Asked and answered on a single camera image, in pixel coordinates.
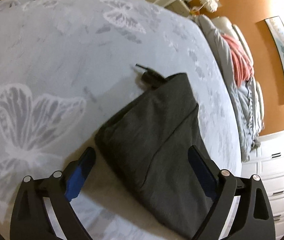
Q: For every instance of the grey ruffled duvet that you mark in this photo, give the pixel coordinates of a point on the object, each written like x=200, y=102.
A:
x=244, y=98

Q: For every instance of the dark grey pants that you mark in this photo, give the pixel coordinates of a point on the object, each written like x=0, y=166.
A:
x=155, y=147

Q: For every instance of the white panelled wardrobe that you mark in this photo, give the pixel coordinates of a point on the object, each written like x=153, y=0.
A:
x=267, y=161

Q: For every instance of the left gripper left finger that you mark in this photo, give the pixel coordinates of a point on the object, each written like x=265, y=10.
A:
x=29, y=218

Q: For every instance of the cream padded headboard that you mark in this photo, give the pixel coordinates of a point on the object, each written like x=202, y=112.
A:
x=225, y=25

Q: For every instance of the pink blanket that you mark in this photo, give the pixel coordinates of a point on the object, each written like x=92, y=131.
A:
x=243, y=67

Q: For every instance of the grey butterfly bedspread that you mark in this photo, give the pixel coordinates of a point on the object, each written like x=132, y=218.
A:
x=67, y=66

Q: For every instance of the white nightstand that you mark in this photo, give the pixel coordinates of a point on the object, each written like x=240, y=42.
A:
x=179, y=7

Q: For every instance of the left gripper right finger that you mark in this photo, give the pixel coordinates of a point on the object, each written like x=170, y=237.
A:
x=253, y=218

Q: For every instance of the white fluffy bedside lamp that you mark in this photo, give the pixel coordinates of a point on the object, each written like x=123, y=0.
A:
x=209, y=5

